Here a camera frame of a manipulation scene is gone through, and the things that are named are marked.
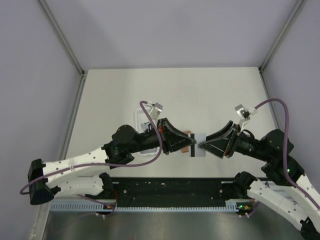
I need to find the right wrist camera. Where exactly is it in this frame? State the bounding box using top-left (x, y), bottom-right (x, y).
top-left (234, 104), bottom-right (258, 127)

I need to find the right aluminium frame post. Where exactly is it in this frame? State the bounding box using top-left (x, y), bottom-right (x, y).
top-left (258, 0), bottom-right (307, 74)

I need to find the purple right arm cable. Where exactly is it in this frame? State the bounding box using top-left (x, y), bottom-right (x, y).
top-left (252, 99), bottom-right (320, 210)

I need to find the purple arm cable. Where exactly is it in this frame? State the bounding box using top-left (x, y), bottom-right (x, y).
top-left (19, 100), bottom-right (162, 196)
top-left (252, 99), bottom-right (320, 210)

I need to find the silver card with black stripe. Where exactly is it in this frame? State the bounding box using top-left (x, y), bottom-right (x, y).
top-left (188, 132), bottom-right (206, 158)

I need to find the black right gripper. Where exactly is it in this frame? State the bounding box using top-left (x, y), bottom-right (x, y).
top-left (197, 119), bottom-right (271, 161)

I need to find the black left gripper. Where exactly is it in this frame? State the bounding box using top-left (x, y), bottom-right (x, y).
top-left (129, 118), bottom-right (197, 156)

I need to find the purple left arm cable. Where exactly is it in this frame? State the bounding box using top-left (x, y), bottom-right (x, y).
top-left (19, 100), bottom-right (162, 196)

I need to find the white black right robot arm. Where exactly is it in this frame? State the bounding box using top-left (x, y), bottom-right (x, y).
top-left (198, 121), bottom-right (320, 240)

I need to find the left aluminium frame post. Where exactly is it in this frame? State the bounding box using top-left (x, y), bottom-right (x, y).
top-left (37, 0), bottom-right (87, 76)

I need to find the white plastic basket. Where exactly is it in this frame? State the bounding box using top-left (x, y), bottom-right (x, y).
top-left (133, 108), bottom-right (159, 158)

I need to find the grey slotted cable duct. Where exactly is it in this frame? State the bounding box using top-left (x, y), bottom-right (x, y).
top-left (49, 199), bottom-right (244, 213)

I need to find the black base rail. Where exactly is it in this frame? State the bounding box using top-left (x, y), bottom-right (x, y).
top-left (112, 177), bottom-right (248, 208)

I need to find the aluminium frame post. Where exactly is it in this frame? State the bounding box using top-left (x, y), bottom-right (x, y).
top-left (258, 0), bottom-right (307, 74)
top-left (37, 0), bottom-right (87, 76)

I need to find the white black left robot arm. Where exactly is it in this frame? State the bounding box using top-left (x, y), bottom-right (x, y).
top-left (27, 118), bottom-right (196, 206)

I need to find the tan leather card holder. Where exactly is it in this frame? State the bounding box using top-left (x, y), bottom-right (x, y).
top-left (180, 130), bottom-right (192, 153)

